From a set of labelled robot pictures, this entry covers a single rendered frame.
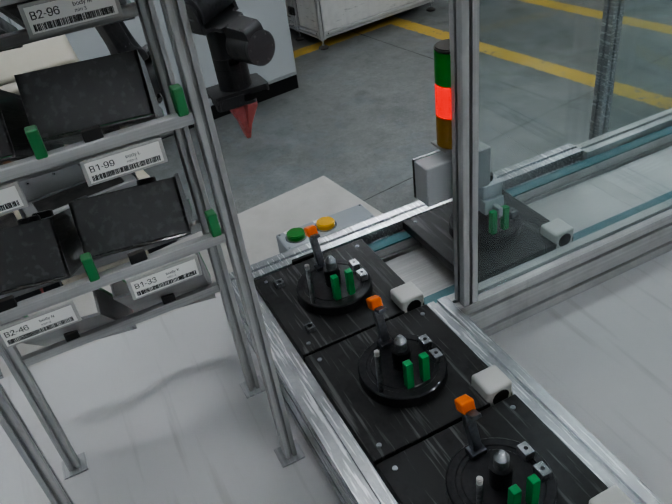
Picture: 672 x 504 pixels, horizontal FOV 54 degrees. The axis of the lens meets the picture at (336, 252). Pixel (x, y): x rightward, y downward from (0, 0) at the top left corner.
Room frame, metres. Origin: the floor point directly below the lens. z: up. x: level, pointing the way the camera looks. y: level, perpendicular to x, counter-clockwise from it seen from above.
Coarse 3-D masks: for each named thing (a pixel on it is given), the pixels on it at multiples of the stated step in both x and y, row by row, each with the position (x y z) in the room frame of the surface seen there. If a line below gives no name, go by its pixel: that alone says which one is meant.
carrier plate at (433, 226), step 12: (420, 216) 1.16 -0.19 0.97; (432, 216) 1.15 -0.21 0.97; (444, 216) 1.15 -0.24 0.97; (408, 228) 1.13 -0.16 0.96; (420, 228) 1.12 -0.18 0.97; (432, 228) 1.11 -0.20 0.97; (444, 228) 1.10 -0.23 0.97; (420, 240) 1.09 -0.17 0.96; (432, 240) 1.07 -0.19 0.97; (444, 240) 1.06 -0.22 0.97; (432, 252) 1.05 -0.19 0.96; (444, 252) 1.03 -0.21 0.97; (444, 264) 1.01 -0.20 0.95
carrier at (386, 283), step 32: (352, 256) 1.06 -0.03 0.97; (256, 288) 1.01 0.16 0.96; (288, 288) 0.99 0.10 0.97; (320, 288) 0.95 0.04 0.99; (352, 288) 0.92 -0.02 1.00; (384, 288) 0.94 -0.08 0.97; (416, 288) 0.91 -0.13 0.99; (288, 320) 0.90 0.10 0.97; (320, 320) 0.88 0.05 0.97; (352, 320) 0.87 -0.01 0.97
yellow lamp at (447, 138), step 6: (438, 120) 0.91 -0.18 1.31; (444, 120) 0.90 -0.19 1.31; (450, 120) 0.90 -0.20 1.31; (438, 126) 0.91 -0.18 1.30; (444, 126) 0.90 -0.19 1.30; (450, 126) 0.90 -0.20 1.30; (438, 132) 0.92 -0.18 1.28; (444, 132) 0.90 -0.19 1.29; (450, 132) 0.90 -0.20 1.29; (438, 138) 0.92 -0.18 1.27; (444, 138) 0.90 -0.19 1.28; (450, 138) 0.90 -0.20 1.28; (438, 144) 0.92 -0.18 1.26; (444, 144) 0.90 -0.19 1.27; (450, 144) 0.90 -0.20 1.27
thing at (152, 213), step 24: (120, 192) 0.72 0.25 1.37; (144, 192) 0.72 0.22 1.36; (168, 192) 0.72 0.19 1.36; (72, 216) 0.70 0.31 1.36; (96, 216) 0.70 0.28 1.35; (120, 216) 0.71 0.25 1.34; (144, 216) 0.71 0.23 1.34; (168, 216) 0.71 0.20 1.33; (96, 240) 0.69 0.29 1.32; (120, 240) 0.69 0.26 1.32; (144, 240) 0.70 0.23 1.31
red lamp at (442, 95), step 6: (438, 90) 0.91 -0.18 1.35; (444, 90) 0.90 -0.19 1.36; (450, 90) 0.90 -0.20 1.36; (438, 96) 0.91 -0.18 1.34; (444, 96) 0.90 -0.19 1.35; (450, 96) 0.90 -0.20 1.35; (438, 102) 0.91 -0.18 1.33; (444, 102) 0.90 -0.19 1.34; (450, 102) 0.90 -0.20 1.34; (438, 108) 0.91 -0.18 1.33; (444, 108) 0.90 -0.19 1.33; (450, 108) 0.90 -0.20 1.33; (438, 114) 0.91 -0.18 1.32; (444, 114) 0.90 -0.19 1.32; (450, 114) 0.90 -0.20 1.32
